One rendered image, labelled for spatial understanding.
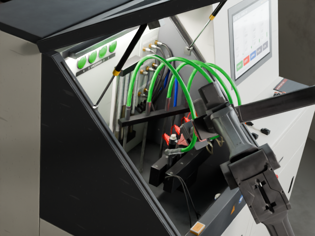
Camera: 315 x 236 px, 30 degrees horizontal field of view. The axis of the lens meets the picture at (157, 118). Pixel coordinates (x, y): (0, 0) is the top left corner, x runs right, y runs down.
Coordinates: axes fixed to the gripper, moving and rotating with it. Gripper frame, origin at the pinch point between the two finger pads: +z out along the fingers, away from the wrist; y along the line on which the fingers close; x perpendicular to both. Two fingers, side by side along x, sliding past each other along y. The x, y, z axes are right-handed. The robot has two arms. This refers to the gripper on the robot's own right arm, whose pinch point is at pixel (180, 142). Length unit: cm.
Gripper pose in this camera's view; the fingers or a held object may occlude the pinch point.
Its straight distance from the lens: 210.6
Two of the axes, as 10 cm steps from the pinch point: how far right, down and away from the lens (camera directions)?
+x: -7.0, 2.9, -6.5
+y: -4.5, -8.9, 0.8
